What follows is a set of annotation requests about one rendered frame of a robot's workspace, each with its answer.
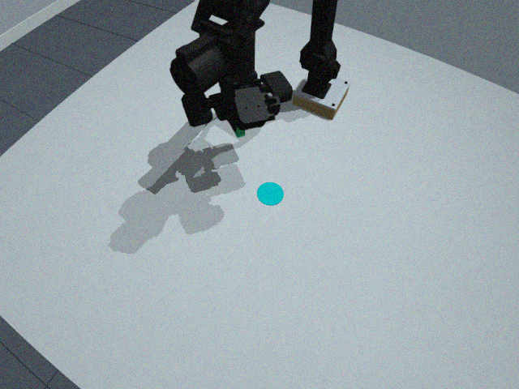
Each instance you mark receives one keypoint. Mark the cyan circle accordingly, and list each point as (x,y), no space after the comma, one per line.
(270,193)

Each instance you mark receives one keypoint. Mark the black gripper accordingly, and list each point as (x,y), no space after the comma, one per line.
(198,110)

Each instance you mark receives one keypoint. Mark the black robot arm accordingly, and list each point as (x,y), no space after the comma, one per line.
(221,49)

